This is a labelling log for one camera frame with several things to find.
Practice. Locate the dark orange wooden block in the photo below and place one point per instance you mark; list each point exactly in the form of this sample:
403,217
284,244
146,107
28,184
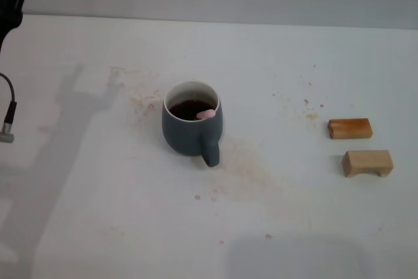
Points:
351,128

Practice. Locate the pale notched wooden block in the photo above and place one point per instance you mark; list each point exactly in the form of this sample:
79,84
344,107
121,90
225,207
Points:
365,161

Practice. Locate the grey ceramic coffee cup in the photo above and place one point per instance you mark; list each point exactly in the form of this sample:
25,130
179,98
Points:
189,135

